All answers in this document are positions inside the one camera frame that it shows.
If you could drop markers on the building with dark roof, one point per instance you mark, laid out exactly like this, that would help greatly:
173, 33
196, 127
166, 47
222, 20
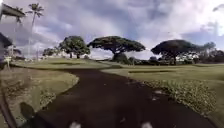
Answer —
4, 41

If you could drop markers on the small low tree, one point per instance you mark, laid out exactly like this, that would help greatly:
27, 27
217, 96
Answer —
48, 51

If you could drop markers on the green grass lawn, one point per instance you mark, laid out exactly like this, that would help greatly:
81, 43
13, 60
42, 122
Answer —
63, 63
186, 76

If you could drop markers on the group of dark trees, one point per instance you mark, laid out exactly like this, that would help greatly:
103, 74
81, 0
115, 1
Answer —
213, 55

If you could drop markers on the dark asphalt path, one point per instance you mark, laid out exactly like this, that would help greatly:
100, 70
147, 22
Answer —
110, 100

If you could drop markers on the rounded leafy tree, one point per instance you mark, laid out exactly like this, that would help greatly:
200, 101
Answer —
74, 45

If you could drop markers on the patchy dry grass verge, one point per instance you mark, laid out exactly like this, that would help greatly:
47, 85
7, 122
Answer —
33, 83

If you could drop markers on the robot's own part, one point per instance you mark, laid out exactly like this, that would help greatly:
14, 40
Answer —
75, 125
146, 125

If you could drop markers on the tall palm tree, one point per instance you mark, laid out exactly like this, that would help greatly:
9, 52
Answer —
35, 10

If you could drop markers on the dark umbrella-shaped tree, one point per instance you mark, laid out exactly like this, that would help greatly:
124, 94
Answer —
173, 48

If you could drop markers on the wide umbrella-shaped tree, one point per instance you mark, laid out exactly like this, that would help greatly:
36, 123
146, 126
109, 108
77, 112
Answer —
116, 43

